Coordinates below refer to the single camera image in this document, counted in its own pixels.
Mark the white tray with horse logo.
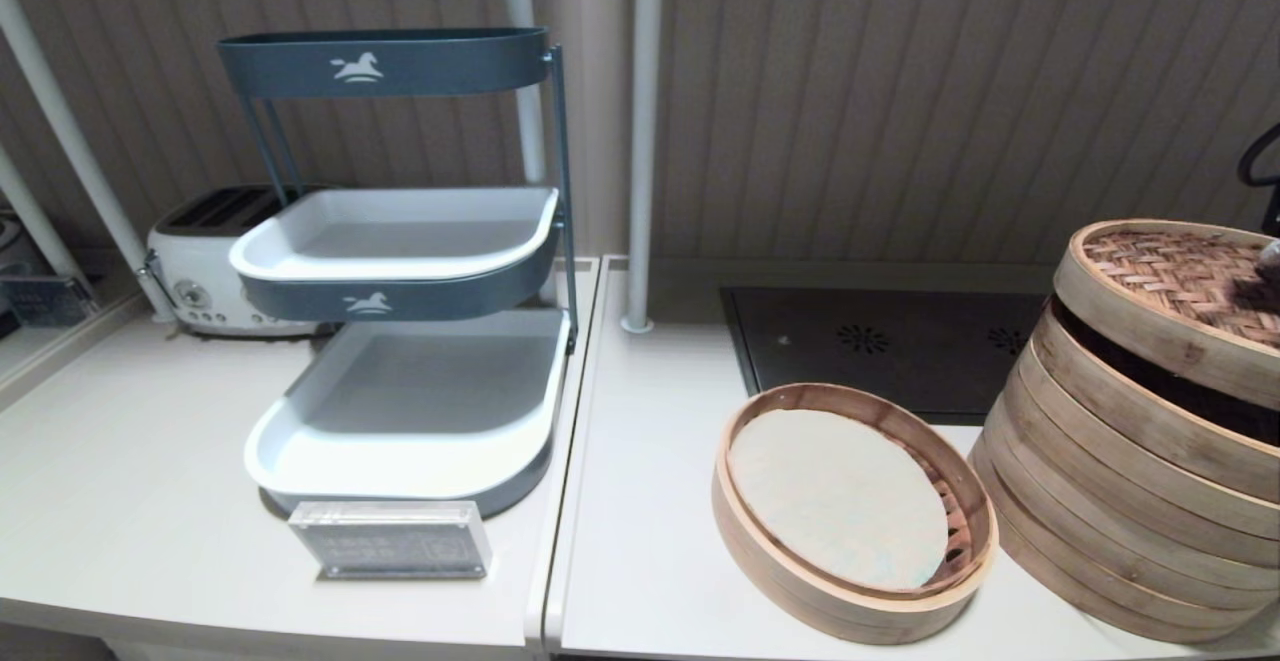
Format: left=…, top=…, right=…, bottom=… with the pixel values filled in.
left=229, top=186, right=561, bottom=323

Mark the clear acrylic warning sign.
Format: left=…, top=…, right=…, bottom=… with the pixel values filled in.
left=288, top=499, right=493, bottom=580

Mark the white metal pole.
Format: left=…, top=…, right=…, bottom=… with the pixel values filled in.
left=0, top=0, right=179, bottom=325
left=620, top=0, right=665, bottom=335
left=0, top=141, right=93, bottom=287

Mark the small bamboo steamer basket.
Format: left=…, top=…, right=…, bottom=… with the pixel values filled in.
left=712, top=382, right=999, bottom=645

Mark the dark blue metal rack frame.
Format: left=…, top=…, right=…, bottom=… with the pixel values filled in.
left=243, top=42, right=581, bottom=357

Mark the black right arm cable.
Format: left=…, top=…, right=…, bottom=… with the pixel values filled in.
left=1237, top=121, right=1280, bottom=190

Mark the white retro toaster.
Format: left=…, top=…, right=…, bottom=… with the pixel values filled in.
left=146, top=185, right=331, bottom=338

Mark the large bamboo steamer basket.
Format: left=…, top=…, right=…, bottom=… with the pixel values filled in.
left=1005, top=361, right=1280, bottom=567
left=985, top=401, right=1280, bottom=610
left=968, top=431, right=1271, bottom=644

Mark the beige mesh steamer liner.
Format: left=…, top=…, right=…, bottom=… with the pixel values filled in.
left=727, top=408, right=951, bottom=590

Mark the grey patterned box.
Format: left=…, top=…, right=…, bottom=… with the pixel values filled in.
left=0, top=273, right=98, bottom=328

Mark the small woven bamboo steamer lid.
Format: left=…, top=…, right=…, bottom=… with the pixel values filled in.
left=1052, top=219, right=1280, bottom=412

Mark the black induction cooktop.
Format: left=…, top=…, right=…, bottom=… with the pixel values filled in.
left=720, top=286, right=1061, bottom=427

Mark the dark blue horse-logo shelf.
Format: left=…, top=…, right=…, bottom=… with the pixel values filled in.
left=217, top=27, right=551, bottom=100

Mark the white tray with blue base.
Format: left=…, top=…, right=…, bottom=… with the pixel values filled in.
left=243, top=308, right=571, bottom=519

